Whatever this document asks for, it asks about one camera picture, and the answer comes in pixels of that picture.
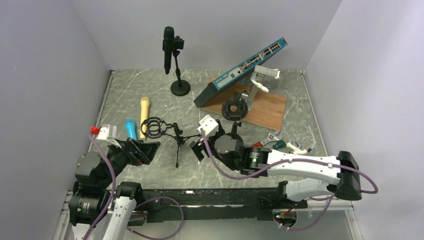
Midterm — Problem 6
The white small plug part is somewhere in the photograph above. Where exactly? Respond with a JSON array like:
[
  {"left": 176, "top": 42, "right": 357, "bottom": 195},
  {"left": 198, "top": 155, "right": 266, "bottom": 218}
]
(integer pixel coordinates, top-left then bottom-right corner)
[{"left": 285, "top": 141, "right": 312, "bottom": 156}]

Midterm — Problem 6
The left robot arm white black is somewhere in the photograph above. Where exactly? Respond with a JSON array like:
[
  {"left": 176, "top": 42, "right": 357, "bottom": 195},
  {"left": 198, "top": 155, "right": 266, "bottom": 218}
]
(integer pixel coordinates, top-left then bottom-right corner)
[{"left": 68, "top": 138, "right": 161, "bottom": 240}]

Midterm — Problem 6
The wooden board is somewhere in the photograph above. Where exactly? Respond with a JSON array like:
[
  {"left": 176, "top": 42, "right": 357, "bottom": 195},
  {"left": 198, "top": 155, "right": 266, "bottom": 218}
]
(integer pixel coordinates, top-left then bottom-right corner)
[{"left": 194, "top": 77, "right": 287, "bottom": 131}]

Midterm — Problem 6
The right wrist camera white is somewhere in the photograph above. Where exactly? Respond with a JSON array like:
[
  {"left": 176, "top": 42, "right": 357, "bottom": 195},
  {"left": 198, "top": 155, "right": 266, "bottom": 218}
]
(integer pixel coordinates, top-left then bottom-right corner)
[{"left": 197, "top": 114, "right": 219, "bottom": 137}]

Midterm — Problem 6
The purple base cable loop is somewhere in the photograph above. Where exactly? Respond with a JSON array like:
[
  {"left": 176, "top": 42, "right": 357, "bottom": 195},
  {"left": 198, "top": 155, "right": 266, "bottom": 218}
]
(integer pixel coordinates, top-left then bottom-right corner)
[{"left": 125, "top": 196, "right": 185, "bottom": 240}]

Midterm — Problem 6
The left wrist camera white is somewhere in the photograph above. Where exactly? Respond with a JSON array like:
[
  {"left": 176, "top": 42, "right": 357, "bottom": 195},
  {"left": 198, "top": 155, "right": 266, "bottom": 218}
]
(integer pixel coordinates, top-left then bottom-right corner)
[{"left": 89, "top": 124, "right": 122, "bottom": 148}]

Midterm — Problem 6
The black shock mount desk stand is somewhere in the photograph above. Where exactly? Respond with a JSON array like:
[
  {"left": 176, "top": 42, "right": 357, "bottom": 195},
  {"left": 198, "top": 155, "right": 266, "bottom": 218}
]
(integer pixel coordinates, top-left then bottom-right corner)
[{"left": 221, "top": 93, "right": 249, "bottom": 141}]

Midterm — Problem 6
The red handled adjustable wrench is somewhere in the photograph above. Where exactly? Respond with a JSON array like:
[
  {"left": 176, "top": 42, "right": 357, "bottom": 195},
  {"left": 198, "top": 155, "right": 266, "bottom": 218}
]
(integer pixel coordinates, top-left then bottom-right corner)
[{"left": 252, "top": 130, "right": 283, "bottom": 148}]

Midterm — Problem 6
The blue network switch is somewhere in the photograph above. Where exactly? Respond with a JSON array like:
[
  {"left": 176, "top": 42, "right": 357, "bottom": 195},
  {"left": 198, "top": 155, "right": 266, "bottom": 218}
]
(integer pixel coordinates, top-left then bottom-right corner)
[{"left": 193, "top": 37, "right": 288, "bottom": 108}]

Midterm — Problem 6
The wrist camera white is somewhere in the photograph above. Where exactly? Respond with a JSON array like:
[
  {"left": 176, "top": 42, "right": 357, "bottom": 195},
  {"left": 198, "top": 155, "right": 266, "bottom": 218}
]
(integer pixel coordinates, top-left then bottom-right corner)
[
  {"left": 89, "top": 124, "right": 122, "bottom": 148},
  {"left": 197, "top": 114, "right": 219, "bottom": 137}
]

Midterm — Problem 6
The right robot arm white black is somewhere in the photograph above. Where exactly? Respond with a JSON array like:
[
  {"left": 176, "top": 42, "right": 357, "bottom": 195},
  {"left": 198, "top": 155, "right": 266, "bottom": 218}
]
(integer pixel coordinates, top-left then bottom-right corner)
[{"left": 190, "top": 129, "right": 363, "bottom": 208}]

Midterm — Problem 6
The blue microphone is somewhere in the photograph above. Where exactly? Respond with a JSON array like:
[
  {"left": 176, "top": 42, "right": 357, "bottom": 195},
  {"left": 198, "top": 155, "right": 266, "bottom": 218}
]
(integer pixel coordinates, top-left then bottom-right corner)
[{"left": 125, "top": 119, "right": 138, "bottom": 140}]

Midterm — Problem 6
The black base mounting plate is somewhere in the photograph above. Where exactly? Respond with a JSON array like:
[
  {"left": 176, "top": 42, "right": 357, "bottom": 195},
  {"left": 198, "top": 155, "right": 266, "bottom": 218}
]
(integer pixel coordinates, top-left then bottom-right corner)
[{"left": 128, "top": 187, "right": 308, "bottom": 227}]

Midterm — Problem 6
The white metal bracket stand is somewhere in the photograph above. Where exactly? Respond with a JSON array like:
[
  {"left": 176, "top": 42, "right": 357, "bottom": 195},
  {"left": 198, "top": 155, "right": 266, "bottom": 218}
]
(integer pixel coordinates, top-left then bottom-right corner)
[{"left": 245, "top": 65, "right": 281, "bottom": 111}]

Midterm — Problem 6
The black microphone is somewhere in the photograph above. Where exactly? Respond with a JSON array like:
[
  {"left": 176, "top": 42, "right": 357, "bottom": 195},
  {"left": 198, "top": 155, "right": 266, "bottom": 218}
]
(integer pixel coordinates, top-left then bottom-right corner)
[{"left": 162, "top": 26, "right": 175, "bottom": 75}]

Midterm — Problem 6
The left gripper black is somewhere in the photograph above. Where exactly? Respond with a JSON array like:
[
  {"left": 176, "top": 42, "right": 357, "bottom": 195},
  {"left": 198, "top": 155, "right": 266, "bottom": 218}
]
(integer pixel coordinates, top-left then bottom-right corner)
[{"left": 98, "top": 136, "right": 161, "bottom": 188}]

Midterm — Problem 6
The black tripod shock mount stand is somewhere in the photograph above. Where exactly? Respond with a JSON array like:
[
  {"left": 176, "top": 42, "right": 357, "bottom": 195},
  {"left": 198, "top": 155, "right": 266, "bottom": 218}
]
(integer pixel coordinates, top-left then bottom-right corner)
[{"left": 139, "top": 116, "right": 201, "bottom": 168}]

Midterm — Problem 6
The black round base stand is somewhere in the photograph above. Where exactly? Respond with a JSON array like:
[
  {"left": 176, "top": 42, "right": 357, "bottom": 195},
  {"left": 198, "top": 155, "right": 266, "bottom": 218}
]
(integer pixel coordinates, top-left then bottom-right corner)
[{"left": 170, "top": 35, "right": 191, "bottom": 97}]

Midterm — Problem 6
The cream yellow microphone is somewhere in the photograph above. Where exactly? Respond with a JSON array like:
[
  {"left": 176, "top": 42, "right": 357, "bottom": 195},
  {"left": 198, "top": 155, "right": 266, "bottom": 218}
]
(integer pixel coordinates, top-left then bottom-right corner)
[{"left": 139, "top": 96, "right": 150, "bottom": 140}]

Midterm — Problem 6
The green handled screwdriver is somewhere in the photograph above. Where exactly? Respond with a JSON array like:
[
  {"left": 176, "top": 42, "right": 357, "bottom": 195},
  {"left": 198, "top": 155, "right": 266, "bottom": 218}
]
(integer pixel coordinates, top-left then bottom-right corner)
[{"left": 272, "top": 140, "right": 287, "bottom": 150}]

